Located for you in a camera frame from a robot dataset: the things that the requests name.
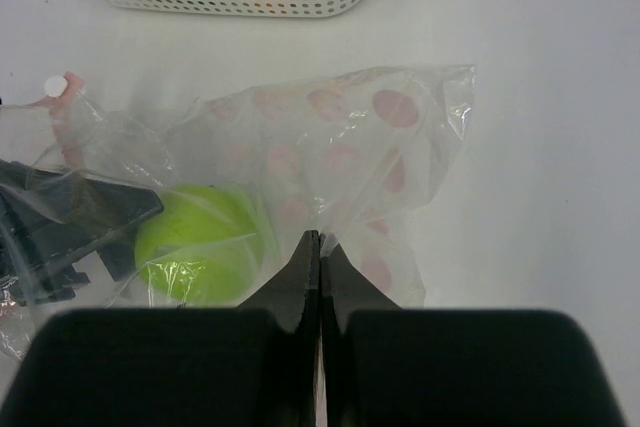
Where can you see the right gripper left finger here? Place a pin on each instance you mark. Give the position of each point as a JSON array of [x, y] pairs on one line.
[[250, 365]]

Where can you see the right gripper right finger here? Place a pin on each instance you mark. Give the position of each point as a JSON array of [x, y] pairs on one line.
[[386, 365]]

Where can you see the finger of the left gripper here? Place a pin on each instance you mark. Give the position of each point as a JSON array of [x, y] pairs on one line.
[[52, 220]]

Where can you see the clear zip top bag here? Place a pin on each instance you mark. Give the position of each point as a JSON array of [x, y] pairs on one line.
[[348, 156]]

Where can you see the green fake apple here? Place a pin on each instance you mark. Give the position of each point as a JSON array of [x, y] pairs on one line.
[[206, 247]]

